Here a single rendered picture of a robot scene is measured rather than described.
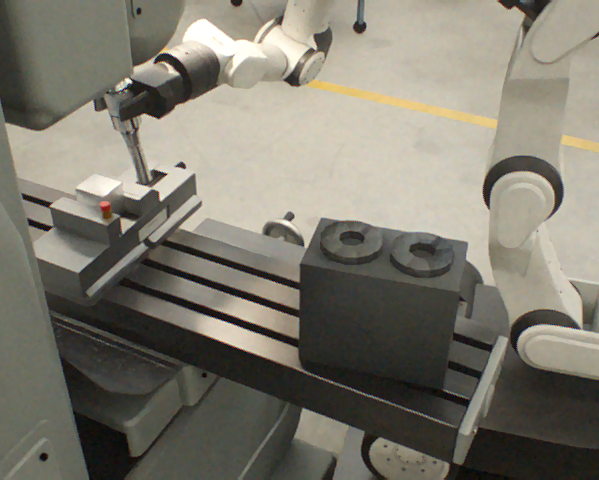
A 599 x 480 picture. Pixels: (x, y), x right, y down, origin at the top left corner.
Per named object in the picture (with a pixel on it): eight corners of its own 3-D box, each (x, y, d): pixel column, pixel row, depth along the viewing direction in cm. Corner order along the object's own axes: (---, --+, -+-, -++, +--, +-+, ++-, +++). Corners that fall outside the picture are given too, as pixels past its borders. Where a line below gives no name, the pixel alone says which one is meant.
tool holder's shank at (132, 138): (139, 117, 125) (156, 173, 132) (120, 118, 125) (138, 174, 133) (135, 129, 123) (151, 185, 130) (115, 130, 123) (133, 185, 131)
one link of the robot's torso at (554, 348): (610, 326, 173) (625, 279, 165) (614, 390, 157) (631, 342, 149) (516, 309, 177) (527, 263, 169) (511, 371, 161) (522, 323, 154)
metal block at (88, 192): (98, 202, 141) (94, 173, 137) (126, 211, 138) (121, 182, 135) (80, 217, 137) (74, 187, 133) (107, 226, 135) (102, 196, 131)
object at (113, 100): (134, 76, 121) (144, 109, 125) (105, 78, 121) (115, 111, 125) (127, 93, 117) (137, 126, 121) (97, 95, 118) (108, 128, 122)
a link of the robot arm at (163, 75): (105, 59, 124) (159, 35, 132) (113, 114, 130) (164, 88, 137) (162, 79, 118) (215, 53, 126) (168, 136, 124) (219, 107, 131)
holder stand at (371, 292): (318, 310, 129) (321, 208, 117) (453, 336, 124) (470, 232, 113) (297, 360, 120) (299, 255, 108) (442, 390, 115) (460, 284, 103)
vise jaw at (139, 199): (105, 184, 146) (103, 166, 144) (160, 201, 142) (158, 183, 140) (85, 200, 142) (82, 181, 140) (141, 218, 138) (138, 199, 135)
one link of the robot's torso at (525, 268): (585, 314, 173) (560, 120, 149) (586, 378, 157) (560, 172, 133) (513, 318, 179) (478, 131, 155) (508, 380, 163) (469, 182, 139)
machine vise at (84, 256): (142, 184, 160) (136, 137, 153) (204, 203, 154) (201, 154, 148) (21, 281, 134) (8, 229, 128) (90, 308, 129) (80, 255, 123)
